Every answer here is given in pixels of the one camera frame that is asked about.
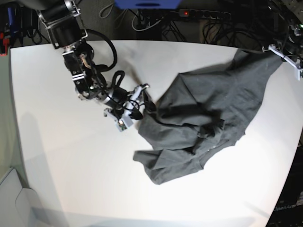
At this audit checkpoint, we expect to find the red clamp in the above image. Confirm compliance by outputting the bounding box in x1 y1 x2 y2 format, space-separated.
0 32 10 56

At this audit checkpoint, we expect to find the black power strip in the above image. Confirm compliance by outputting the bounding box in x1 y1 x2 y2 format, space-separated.
178 9 232 20

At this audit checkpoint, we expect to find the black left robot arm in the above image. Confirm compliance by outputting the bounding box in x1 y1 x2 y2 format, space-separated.
268 0 303 58

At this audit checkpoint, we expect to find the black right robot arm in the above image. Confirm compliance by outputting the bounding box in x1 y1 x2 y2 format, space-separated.
20 0 156 121

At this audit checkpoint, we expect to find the blue box overhead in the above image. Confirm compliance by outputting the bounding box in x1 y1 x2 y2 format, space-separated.
114 0 181 9

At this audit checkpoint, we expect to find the blue tool handle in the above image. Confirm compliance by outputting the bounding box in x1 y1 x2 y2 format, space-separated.
7 7 14 33

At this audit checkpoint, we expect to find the white cable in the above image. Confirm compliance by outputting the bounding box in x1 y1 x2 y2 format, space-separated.
131 14 164 32

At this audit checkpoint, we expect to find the grey tray corner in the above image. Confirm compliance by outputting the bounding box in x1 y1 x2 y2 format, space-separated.
0 168 38 227

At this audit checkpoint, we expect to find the dark grey t-shirt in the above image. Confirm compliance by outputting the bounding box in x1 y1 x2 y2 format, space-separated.
133 51 282 185

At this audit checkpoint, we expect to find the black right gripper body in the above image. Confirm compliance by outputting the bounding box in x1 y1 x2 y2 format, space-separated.
101 87 143 121

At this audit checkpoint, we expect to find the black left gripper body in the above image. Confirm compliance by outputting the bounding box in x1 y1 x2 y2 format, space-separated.
280 23 303 61

